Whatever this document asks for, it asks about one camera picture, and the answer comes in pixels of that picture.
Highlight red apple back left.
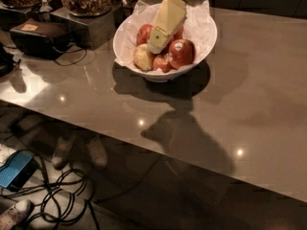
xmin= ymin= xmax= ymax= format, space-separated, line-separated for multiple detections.
xmin=136 ymin=24 xmax=153 ymax=45

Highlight yellowish apple front left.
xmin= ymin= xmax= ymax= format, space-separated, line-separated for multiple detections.
xmin=133 ymin=44 xmax=155 ymax=72

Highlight red apple with sticker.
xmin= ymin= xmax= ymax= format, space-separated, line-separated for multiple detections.
xmin=168 ymin=39 xmax=195 ymax=69

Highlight blue foot pedal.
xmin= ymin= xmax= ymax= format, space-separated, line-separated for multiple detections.
xmin=0 ymin=151 xmax=35 ymax=192

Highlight dark metal stand box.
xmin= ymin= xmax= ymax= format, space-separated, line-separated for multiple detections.
xmin=51 ymin=8 xmax=116 ymax=50

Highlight red apple at back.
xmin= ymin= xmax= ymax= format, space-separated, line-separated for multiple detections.
xmin=173 ymin=26 xmax=184 ymax=40

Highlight red apple top centre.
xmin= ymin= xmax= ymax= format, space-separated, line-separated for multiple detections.
xmin=160 ymin=36 xmax=174 ymax=54

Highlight black floor cables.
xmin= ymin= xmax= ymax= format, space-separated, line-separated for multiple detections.
xmin=0 ymin=153 xmax=101 ymax=230

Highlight metal scoop in jar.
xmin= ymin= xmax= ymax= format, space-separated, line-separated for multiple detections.
xmin=39 ymin=0 xmax=53 ymax=12

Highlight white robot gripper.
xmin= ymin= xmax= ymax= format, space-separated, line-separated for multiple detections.
xmin=148 ymin=0 xmax=205 ymax=54

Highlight small red apple front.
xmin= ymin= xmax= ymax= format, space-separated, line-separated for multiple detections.
xmin=153 ymin=54 xmax=172 ymax=73

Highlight black cable on counter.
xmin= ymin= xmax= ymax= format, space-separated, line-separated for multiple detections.
xmin=52 ymin=41 xmax=88 ymax=67

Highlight black box device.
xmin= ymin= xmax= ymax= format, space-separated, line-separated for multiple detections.
xmin=10 ymin=19 xmax=72 ymax=59

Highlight white ceramic bowl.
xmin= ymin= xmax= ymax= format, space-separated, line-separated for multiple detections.
xmin=112 ymin=1 xmax=218 ymax=83

